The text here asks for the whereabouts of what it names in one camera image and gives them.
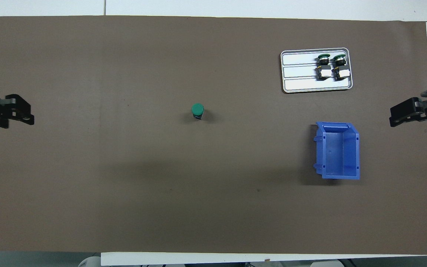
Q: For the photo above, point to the green push button switch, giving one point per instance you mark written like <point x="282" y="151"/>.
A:
<point x="324" y="72"/>
<point x="197" y="109"/>
<point x="341" y="72"/>

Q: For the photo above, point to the blue plastic storage bin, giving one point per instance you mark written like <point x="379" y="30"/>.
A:
<point x="334" y="152"/>

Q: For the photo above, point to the silver metal tray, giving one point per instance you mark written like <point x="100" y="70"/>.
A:
<point x="298" y="83"/>

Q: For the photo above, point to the brown table mat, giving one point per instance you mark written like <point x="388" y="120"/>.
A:
<point x="161" y="185"/>

